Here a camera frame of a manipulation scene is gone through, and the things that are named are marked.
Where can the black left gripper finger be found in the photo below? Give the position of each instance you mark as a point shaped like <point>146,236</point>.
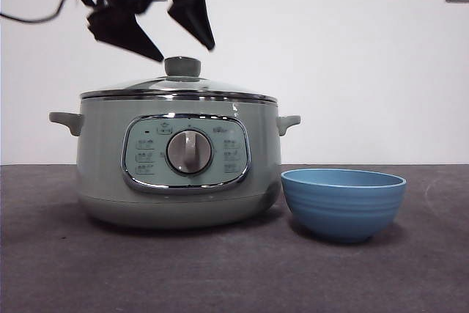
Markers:
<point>194,9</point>
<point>121,31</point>

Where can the glass lid with green knob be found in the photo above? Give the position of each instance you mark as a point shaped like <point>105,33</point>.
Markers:
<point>182,67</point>

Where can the pale green electric steamer pot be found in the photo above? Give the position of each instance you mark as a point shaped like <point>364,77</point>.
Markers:
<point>106,166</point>

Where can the blue ribbed bowl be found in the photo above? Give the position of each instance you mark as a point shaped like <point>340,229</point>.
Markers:
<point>344,210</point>

